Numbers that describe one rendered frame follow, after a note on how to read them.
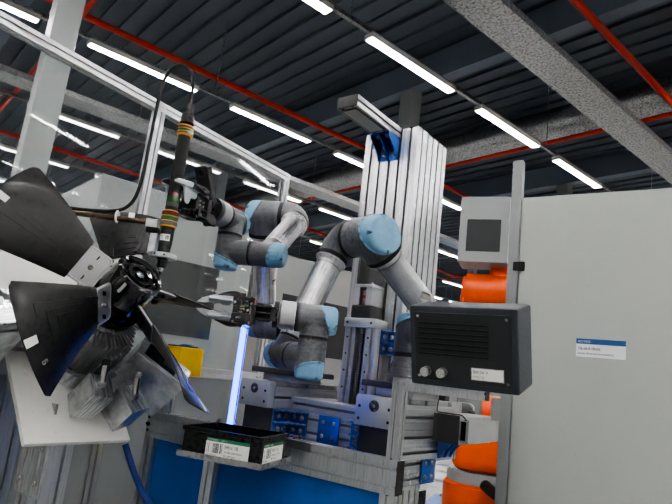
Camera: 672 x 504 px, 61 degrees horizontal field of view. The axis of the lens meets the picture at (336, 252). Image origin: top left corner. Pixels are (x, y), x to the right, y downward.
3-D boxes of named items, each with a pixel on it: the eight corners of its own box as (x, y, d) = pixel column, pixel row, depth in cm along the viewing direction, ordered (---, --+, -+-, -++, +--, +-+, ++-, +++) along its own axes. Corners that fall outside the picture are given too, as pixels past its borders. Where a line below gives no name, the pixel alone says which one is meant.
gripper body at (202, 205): (197, 214, 154) (222, 227, 165) (202, 184, 156) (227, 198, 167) (174, 214, 157) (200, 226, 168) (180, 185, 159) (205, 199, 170)
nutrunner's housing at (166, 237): (151, 265, 145) (181, 99, 154) (155, 268, 149) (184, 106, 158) (166, 267, 145) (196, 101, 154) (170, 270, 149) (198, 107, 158)
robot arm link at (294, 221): (317, 230, 215) (281, 279, 170) (289, 228, 217) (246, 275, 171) (317, 200, 211) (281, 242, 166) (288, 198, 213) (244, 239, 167)
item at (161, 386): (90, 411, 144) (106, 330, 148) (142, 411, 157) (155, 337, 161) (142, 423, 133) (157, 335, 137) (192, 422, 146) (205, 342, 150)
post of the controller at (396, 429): (385, 458, 139) (393, 376, 143) (391, 458, 141) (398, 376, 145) (396, 461, 137) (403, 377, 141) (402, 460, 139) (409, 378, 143)
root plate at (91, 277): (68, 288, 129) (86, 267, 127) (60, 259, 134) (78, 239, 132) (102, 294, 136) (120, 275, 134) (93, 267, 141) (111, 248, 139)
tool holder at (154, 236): (137, 253, 144) (144, 215, 146) (145, 258, 151) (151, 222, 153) (172, 257, 144) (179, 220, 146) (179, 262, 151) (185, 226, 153)
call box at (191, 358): (142, 375, 187) (148, 342, 189) (166, 376, 195) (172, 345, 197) (176, 380, 178) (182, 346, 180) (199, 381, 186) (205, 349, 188)
